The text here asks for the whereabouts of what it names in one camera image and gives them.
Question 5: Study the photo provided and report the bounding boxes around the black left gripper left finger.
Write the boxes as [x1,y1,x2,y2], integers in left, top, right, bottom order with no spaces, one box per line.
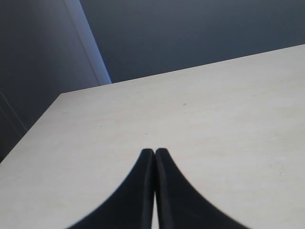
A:
[70,149,156,229]

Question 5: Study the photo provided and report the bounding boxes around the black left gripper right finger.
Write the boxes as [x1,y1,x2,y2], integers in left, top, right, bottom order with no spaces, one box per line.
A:
[155,148,241,229]

